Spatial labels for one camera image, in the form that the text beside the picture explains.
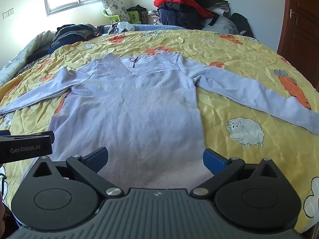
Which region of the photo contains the blue knitted blanket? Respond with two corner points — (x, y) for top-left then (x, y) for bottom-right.
(96, 24), (190, 34)

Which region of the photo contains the clear plastic bag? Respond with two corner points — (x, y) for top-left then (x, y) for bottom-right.
(207, 16), (240, 34)

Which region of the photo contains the grey white quilt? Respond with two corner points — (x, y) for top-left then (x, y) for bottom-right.
(0, 30), (56, 85)

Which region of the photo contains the checked cloth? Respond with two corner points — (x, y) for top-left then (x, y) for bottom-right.
(148, 10), (162, 26)

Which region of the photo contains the navy jacket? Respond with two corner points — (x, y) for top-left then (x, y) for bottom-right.
(158, 7), (205, 29)

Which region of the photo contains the floral pillow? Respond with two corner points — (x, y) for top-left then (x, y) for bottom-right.
(101, 0), (131, 23)

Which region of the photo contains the wooden door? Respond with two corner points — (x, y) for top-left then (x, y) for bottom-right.
(277, 0), (319, 90)

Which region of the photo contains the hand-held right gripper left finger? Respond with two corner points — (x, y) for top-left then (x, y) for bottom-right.
(31, 147), (124, 200)

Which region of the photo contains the black and white garment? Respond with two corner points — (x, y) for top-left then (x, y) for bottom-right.
(198, 0), (231, 20)

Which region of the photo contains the green plastic stool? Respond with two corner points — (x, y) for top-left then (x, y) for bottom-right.
(127, 11), (140, 23)
(103, 8), (123, 26)

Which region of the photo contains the dark cloth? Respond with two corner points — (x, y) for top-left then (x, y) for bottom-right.
(127, 5), (147, 13)

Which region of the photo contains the black backpack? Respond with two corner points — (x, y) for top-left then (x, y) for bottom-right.
(229, 12), (255, 38)

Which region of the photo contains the white plastic bag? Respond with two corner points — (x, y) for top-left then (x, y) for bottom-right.
(108, 21), (135, 34)

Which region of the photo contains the stack of folded dark clothes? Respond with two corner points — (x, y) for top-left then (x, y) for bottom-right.
(48, 24), (100, 54)

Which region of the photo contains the light purple sweater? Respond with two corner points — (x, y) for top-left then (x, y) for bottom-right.
(0, 50), (319, 190)

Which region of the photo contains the striped cloth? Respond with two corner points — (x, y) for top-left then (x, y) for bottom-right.
(15, 55), (50, 76)

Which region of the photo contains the yellow printed quilt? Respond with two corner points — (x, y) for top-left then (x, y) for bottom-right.
(0, 28), (319, 229)

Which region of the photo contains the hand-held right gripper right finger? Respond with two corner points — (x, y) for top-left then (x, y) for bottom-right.
(191, 149), (287, 198)

